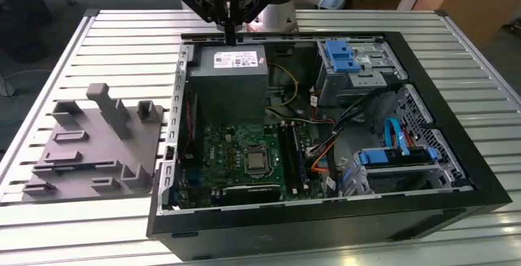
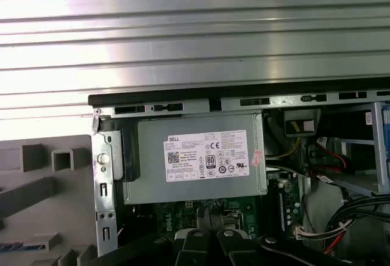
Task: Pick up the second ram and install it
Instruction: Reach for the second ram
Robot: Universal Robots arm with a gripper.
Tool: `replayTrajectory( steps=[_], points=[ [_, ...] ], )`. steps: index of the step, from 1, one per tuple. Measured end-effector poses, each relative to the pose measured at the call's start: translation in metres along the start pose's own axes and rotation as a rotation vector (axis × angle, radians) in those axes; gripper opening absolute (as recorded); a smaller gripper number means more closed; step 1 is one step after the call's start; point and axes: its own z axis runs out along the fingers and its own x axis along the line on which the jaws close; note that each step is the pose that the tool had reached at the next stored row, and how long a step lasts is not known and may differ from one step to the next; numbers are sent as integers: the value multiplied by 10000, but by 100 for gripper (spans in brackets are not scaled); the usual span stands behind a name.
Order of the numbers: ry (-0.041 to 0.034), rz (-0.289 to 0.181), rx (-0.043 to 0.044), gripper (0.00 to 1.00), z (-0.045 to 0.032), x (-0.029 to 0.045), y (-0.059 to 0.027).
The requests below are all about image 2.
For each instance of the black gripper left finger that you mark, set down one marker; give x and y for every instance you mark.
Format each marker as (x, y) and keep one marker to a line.
(195, 247)

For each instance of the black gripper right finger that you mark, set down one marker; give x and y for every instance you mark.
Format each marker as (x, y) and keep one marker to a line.
(231, 247)

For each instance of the CPU socket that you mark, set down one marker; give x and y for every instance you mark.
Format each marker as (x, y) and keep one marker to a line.
(236, 221)

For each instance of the green motherboard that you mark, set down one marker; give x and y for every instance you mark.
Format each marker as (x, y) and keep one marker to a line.
(166, 220)

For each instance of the grey power supply unit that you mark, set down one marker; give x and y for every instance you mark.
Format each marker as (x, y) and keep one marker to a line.
(152, 156)

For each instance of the black open PC case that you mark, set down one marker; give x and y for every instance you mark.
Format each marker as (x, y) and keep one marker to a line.
(152, 96)

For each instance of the grey plastic parts rack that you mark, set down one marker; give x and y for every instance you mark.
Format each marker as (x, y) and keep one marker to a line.
(30, 217)

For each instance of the grey metal optical drive cage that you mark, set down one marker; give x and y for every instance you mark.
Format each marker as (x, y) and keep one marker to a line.
(381, 156)

